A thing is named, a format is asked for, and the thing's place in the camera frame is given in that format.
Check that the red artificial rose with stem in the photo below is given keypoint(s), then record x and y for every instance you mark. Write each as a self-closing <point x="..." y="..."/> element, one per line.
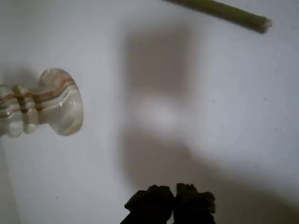
<point x="222" y="11"/>

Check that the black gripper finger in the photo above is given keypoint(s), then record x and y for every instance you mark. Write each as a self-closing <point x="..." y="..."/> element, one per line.
<point x="194" y="207"/>
<point x="151" y="205"/>

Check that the marbled onyx stone vase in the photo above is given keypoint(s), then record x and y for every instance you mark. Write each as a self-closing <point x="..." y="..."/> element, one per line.
<point x="56" y="102"/>

